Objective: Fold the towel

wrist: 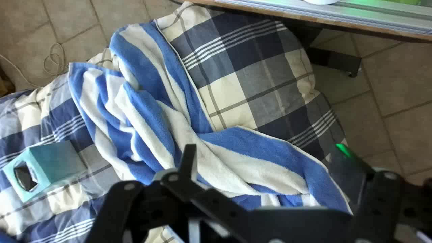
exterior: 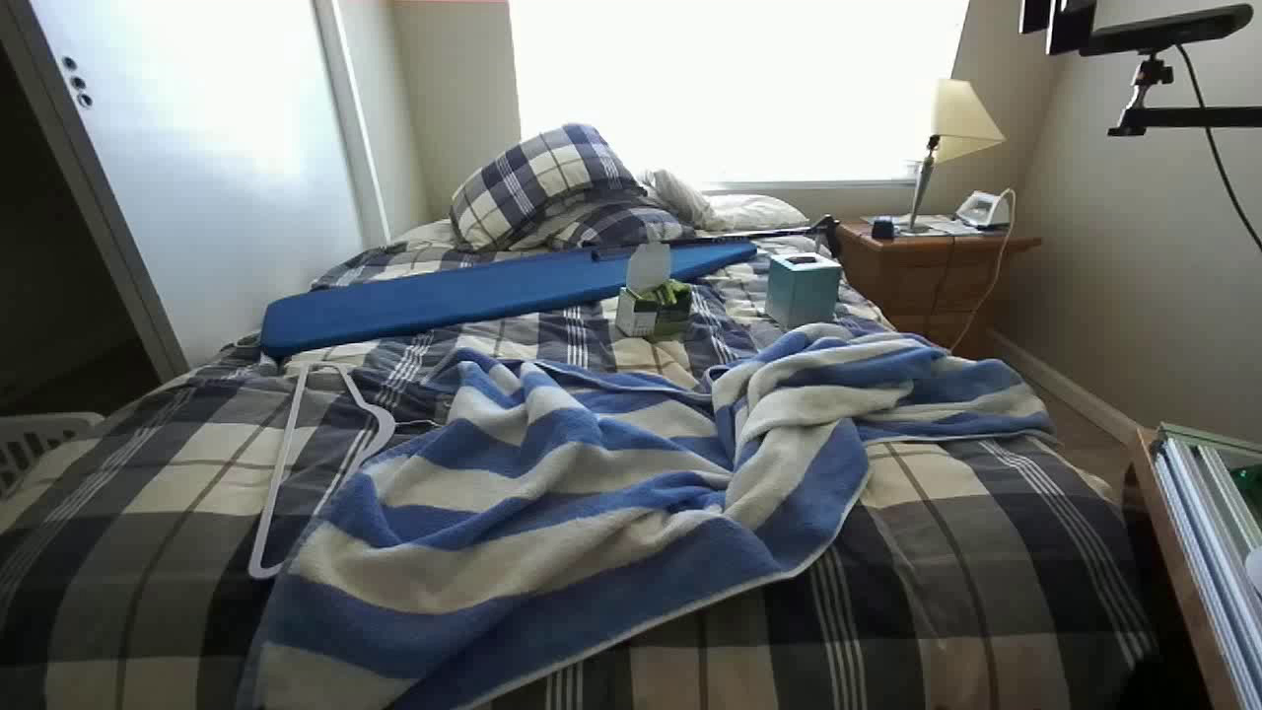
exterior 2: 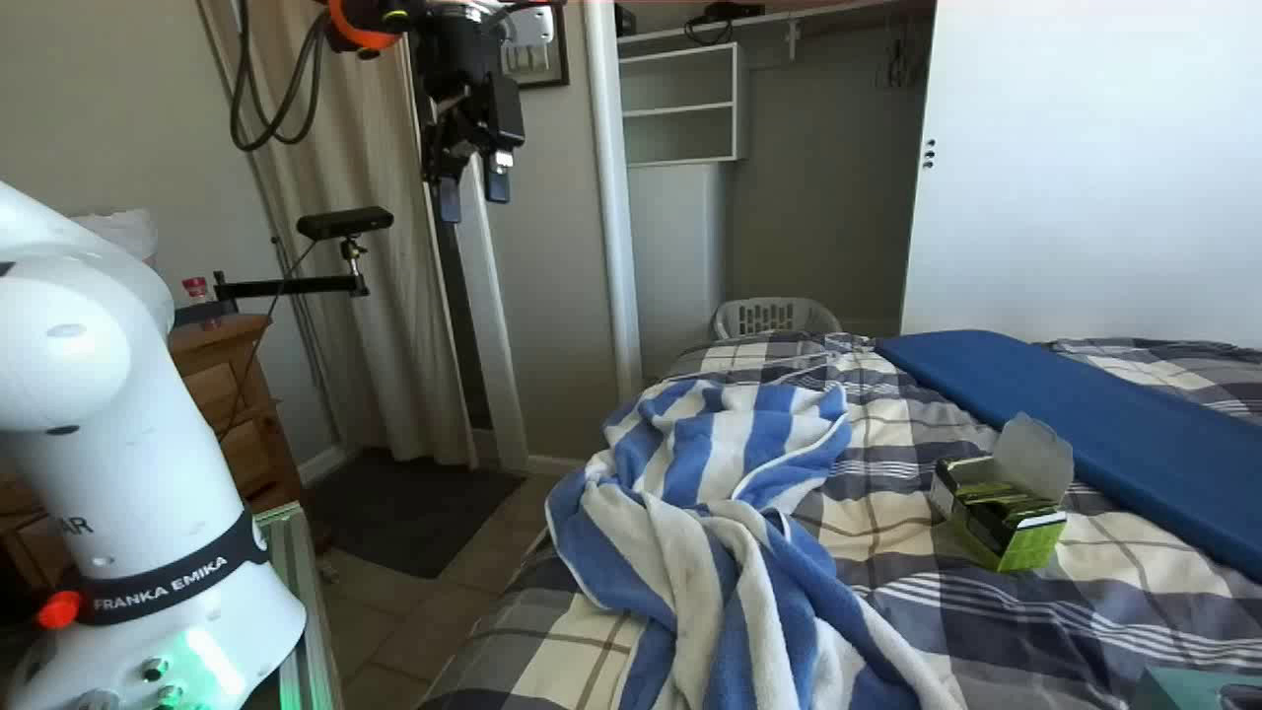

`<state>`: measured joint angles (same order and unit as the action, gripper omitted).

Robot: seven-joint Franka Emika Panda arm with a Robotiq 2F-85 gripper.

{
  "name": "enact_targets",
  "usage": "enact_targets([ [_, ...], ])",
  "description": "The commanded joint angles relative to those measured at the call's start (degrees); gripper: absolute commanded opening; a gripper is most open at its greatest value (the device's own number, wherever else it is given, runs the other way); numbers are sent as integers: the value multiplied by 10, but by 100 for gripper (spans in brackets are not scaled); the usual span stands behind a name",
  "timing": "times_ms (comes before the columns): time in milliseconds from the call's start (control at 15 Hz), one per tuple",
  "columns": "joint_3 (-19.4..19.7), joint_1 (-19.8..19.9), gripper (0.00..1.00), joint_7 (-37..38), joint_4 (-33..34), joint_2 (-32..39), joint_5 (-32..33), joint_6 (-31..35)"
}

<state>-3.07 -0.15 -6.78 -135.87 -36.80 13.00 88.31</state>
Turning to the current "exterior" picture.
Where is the plaid checkered bed duvet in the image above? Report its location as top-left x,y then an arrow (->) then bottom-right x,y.
0,264 -> 1156,710

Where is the black camera on stand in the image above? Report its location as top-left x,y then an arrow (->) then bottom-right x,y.
1017,0 -> 1262,139

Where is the cream shade table lamp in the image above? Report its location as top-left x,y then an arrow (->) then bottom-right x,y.
906,81 -> 1005,231

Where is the teal tissue box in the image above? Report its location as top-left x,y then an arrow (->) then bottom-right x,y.
766,252 -> 842,328

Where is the white spray bottle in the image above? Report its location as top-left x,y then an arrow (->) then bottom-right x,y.
617,236 -> 670,337

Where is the plaid checkered pillow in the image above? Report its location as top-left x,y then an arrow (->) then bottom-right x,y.
452,123 -> 691,252

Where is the white laundry basket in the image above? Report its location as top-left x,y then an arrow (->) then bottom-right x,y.
0,410 -> 99,494

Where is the black hanging cable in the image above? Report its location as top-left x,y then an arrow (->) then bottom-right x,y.
1173,45 -> 1262,256

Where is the wooden framed white shelf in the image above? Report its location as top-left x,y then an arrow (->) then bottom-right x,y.
1131,424 -> 1262,710

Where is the wooden nightstand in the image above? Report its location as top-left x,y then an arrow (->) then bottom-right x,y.
834,222 -> 1037,357

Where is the small green box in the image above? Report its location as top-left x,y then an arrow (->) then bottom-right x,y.
632,279 -> 691,318

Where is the white plastic clothes hanger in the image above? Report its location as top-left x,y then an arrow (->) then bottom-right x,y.
244,361 -> 402,584

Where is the white closet door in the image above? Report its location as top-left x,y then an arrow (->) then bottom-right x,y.
0,0 -> 369,378

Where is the blue white striped towel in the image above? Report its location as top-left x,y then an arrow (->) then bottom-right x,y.
241,324 -> 1046,710

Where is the blue ironing board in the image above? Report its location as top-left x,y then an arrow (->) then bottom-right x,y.
256,236 -> 763,364

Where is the white pillow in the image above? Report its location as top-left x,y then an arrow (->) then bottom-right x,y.
705,195 -> 810,235

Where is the white device on nightstand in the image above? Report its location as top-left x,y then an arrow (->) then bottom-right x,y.
960,191 -> 1014,235

